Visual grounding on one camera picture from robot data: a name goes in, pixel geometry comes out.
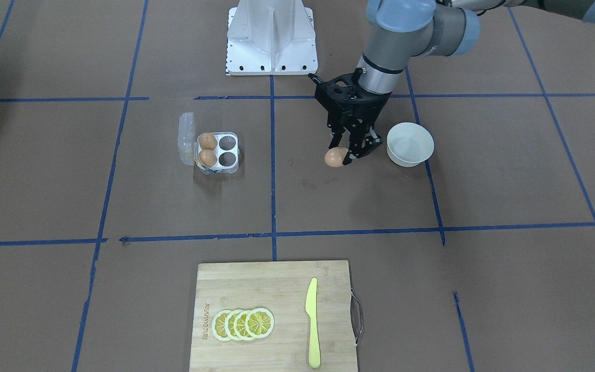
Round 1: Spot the brown egg in box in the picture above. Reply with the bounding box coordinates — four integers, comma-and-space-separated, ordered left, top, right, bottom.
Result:
198, 150, 217, 168
197, 133, 218, 150

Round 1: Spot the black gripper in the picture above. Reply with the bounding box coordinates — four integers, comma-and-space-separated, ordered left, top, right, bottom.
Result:
309, 70, 392, 165

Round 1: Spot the white round bowl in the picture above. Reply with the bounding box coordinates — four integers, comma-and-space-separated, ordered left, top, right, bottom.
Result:
386, 122, 434, 167

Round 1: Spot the brown egg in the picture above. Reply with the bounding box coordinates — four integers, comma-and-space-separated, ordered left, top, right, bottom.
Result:
198, 150, 217, 168
197, 133, 218, 150
324, 147, 348, 168

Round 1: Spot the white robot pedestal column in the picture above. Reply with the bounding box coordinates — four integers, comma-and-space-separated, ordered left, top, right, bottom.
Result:
225, 1, 319, 76

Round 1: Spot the lemon slice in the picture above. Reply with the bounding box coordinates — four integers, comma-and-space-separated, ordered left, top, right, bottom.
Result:
224, 309, 243, 341
245, 307, 275, 339
233, 310, 257, 341
211, 310, 231, 342

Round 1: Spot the wooden cutting board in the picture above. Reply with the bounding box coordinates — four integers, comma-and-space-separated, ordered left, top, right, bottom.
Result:
189, 260, 358, 371

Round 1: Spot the clear plastic egg box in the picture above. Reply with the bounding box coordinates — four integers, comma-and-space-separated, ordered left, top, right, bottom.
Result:
177, 112, 240, 175

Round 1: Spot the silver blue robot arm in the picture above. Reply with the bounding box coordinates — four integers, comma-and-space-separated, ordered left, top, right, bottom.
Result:
308, 1, 595, 167

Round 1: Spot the yellow plastic knife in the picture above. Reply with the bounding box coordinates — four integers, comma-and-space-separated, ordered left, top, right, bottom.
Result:
305, 277, 321, 369

